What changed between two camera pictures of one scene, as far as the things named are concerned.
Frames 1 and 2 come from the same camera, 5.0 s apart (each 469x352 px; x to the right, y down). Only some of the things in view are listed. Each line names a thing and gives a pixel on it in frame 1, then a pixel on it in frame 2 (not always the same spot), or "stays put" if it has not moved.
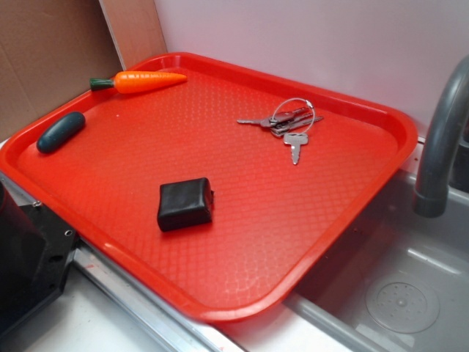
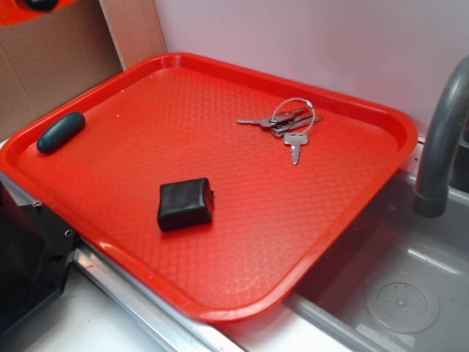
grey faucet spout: [431, 199] stays put
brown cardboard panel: [51, 49] stays put
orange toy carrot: [134, 81] → [12, 12]
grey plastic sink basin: [400, 284] stays put
